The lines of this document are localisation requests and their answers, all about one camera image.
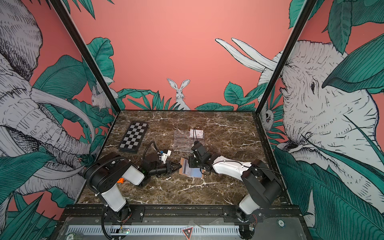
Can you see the white perforated cable tray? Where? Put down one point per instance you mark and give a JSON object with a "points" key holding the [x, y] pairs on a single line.
{"points": [[155, 230]]}

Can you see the black corner frame post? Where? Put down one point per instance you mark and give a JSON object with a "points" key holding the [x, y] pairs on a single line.
{"points": [[297, 30], [71, 28]]}

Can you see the black front mounting rail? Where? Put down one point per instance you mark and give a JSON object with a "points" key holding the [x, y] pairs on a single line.
{"points": [[230, 213]]}

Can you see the black white checkered board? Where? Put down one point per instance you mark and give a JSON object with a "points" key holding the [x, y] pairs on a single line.
{"points": [[134, 136]]}

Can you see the white pink credit card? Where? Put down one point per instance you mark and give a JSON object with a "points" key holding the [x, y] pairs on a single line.
{"points": [[196, 134]]}

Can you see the black corner frame post right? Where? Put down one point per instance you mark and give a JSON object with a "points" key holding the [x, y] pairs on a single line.
{"points": [[297, 30]]}

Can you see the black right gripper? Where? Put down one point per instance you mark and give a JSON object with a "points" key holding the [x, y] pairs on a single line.
{"points": [[192, 163]]}

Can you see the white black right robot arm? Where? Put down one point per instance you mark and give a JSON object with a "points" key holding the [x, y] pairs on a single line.
{"points": [[262, 184]]}

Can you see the black corner frame post left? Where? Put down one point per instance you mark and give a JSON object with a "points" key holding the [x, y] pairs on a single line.
{"points": [[71, 28]]}

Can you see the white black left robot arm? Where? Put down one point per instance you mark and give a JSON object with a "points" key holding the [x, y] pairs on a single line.
{"points": [[102, 177]]}

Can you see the clear acrylic organizer box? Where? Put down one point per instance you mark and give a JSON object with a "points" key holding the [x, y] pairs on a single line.
{"points": [[183, 142]]}

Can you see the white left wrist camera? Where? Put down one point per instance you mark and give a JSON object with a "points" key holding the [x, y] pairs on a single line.
{"points": [[164, 155]]}

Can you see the red triangle warning sticker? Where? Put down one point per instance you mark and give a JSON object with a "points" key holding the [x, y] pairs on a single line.
{"points": [[187, 232]]}

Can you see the small orange block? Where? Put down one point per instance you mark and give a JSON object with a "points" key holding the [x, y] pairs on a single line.
{"points": [[121, 180]]}

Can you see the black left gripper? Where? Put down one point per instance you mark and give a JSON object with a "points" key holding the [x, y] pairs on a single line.
{"points": [[169, 168]]}

